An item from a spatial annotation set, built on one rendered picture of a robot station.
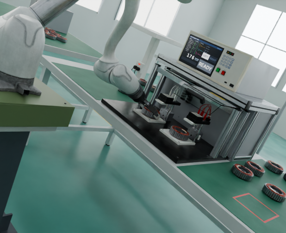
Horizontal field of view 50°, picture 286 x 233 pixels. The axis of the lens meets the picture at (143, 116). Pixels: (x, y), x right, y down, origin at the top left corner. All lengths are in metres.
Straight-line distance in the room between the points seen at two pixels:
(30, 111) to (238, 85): 1.03
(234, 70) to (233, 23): 7.58
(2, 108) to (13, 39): 0.26
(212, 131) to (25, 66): 1.11
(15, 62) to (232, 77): 1.06
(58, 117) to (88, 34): 5.61
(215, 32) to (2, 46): 8.49
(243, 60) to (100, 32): 5.51
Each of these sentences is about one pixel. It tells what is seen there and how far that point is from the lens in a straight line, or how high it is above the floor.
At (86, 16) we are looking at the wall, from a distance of 6.70.
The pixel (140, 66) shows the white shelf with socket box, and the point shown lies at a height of 0.87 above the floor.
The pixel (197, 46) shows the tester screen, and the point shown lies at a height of 1.25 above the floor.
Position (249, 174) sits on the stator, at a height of 0.79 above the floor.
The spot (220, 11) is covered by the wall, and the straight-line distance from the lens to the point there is 9.62.
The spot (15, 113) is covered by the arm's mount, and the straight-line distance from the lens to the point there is 1.19.
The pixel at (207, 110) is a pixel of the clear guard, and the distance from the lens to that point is 1.43.
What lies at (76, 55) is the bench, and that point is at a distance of 3.00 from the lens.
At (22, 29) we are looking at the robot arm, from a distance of 1.25.
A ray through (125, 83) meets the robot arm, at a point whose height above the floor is 0.96.
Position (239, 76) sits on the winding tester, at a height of 1.20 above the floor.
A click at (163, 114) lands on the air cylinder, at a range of 1.92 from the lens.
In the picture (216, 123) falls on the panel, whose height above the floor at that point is 0.90.
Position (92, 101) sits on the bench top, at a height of 0.73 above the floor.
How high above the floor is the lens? 1.28
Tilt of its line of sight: 17 degrees down
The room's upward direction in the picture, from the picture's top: 24 degrees clockwise
